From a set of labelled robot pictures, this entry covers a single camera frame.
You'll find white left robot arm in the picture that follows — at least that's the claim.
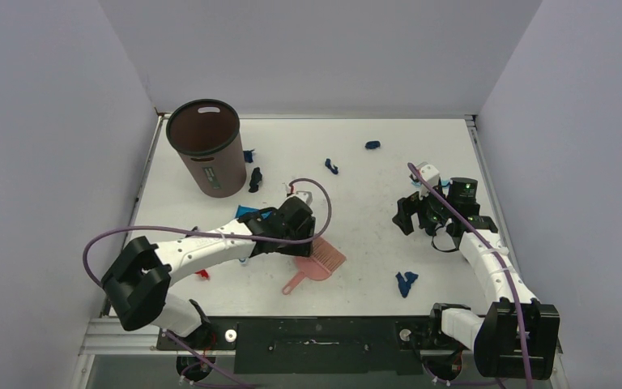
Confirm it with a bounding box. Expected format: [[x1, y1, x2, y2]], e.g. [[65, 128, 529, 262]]
[[101, 191, 315, 349]]

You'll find blue dustpan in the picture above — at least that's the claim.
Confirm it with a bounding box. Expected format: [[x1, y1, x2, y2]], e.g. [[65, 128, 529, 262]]
[[235, 205, 274, 219]]

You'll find dark scrap beside bin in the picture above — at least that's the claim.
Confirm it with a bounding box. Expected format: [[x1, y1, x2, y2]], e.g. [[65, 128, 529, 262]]
[[248, 167, 263, 193]]

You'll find blue scrap table centre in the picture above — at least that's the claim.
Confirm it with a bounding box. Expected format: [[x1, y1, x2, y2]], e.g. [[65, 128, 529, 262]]
[[324, 158, 339, 175]]

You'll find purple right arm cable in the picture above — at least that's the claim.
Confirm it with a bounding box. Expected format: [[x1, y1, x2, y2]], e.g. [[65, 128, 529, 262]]
[[407, 162, 536, 389]]

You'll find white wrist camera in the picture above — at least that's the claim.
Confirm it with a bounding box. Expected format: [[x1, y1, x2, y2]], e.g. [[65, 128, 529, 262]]
[[288, 190, 313, 207], [411, 162, 441, 196]]

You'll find aluminium front rail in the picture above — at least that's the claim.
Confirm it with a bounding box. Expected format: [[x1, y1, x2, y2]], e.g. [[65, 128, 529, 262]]
[[79, 318, 564, 357]]

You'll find brown waste bin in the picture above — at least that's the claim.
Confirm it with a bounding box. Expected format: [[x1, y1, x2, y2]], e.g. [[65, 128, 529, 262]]
[[166, 99, 247, 198]]

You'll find dark blue scrap far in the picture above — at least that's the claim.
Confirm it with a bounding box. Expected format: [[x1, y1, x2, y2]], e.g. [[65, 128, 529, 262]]
[[364, 140, 381, 150]]

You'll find blue scrap behind bin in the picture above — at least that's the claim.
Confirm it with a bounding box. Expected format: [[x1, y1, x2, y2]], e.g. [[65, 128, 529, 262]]
[[243, 149, 255, 163]]

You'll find red paper scrap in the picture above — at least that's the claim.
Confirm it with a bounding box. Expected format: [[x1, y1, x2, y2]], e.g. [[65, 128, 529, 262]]
[[195, 269, 210, 280]]

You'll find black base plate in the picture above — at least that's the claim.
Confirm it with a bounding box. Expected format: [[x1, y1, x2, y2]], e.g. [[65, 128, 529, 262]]
[[186, 316, 464, 375]]

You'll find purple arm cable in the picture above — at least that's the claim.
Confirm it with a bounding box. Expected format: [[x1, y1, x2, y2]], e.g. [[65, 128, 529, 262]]
[[82, 177, 333, 289], [407, 162, 536, 389]]

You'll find pink hand brush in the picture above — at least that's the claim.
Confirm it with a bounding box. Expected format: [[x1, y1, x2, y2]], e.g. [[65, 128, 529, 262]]
[[281, 237, 347, 295]]

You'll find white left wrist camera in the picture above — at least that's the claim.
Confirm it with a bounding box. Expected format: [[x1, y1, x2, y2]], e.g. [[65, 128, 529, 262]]
[[288, 190, 313, 207]]

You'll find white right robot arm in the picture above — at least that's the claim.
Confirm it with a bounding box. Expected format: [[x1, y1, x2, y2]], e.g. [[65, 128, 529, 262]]
[[393, 171, 560, 381]]

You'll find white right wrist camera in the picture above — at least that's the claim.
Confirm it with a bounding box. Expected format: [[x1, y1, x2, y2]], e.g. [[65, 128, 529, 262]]
[[411, 162, 441, 196]]

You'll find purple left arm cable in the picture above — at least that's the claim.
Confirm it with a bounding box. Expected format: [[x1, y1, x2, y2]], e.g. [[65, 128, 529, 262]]
[[82, 177, 333, 289]]

